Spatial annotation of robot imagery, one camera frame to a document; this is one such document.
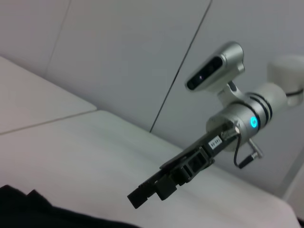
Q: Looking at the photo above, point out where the right gripper cable with plugs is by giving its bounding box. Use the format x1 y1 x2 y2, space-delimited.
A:
220 125 264 170

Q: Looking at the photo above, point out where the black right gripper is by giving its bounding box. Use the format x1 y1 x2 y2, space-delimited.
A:
126 127 238 209

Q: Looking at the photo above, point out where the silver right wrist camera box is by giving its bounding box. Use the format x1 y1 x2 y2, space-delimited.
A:
184 41 246 93

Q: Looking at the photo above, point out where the black shirt with white print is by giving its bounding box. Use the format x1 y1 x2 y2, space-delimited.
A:
0 184 141 228

